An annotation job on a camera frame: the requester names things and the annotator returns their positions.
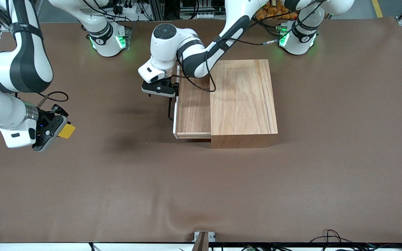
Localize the yellow wooden block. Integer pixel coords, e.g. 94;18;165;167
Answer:
59;124;76;139

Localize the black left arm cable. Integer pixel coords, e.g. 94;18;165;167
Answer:
177;35;287;93

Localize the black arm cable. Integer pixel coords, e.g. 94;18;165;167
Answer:
177;35;287;93
36;91;69;109

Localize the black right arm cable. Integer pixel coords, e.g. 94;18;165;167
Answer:
36;91;69;109

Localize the black loose cable bundle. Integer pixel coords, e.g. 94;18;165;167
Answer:
309;229;354;245

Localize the brown table cover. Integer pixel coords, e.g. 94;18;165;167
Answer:
0;19;402;243

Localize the metal table clamp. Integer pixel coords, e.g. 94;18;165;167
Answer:
191;231;216;251

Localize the wooden drawer cabinet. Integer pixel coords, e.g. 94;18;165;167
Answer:
209;59;279;149

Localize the white power strip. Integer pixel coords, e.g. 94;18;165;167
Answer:
180;12;223;20

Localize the orange object pile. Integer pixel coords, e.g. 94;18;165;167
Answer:
255;0;300;21

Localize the white-fronted wooden drawer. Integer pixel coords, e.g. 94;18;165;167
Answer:
172;64;212;140

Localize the grey metal base bracket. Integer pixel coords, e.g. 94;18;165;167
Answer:
124;22;134;50

